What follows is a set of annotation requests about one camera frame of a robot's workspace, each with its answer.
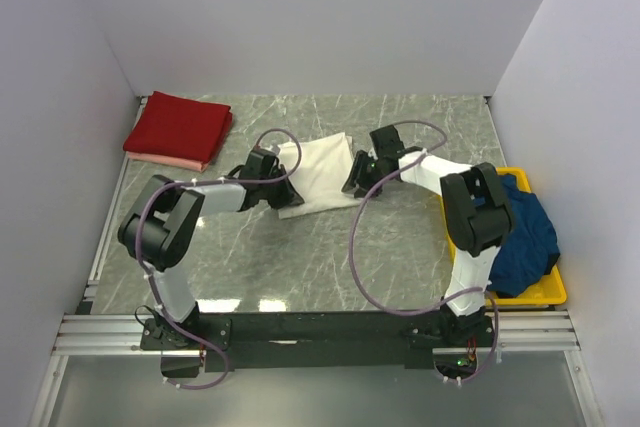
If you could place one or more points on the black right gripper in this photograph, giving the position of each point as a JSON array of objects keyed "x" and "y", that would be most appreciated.
[{"x": 358, "y": 176}]

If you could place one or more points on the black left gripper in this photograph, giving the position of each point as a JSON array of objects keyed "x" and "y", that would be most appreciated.
[{"x": 290, "y": 197}]

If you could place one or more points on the white t shirt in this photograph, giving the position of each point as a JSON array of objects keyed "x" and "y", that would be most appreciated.
[{"x": 324, "y": 168}]

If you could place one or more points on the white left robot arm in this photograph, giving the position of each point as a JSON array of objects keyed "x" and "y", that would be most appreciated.
[{"x": 158, "y": 229}]

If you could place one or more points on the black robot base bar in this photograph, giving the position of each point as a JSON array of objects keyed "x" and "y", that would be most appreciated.
[{"x": 262, "y": 340}]

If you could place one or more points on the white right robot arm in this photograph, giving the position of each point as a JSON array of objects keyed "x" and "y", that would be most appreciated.
[{"x": 461, "y": 314}]

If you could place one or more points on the pink folded t shirt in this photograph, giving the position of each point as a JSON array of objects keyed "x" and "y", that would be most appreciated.
[{"x": 187, "y": 164}]

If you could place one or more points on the red folded t shirt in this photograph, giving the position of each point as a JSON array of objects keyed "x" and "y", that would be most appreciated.
[{"x": 180, "y": 127}]

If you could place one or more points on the blue t shirt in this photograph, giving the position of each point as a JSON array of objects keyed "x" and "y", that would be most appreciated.
[{"x": 530, "y": 251}]

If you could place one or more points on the yellow plastic bin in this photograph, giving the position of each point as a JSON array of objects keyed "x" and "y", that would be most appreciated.
[{"x": 540, "y": 292}]

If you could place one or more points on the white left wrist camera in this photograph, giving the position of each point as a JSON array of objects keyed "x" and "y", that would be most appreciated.
[{"x": 274, "y": 149}]

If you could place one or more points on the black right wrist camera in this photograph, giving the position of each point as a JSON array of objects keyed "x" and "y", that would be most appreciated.
[{"x": 386, "y": 143}]

